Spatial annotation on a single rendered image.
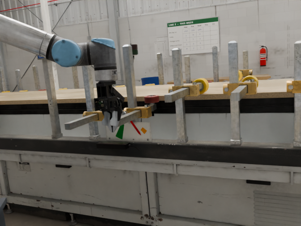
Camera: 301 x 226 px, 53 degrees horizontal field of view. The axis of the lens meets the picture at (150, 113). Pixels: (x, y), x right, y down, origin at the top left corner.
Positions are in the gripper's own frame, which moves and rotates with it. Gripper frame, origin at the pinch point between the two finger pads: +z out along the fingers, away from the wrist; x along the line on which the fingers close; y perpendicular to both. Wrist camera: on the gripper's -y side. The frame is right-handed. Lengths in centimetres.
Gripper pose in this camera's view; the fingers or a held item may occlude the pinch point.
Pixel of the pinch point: (113, 128)
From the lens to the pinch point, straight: 127.4
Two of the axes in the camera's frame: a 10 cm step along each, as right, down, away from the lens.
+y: -4.1, 1.5, -9.0
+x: 9.1, -0.1, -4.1
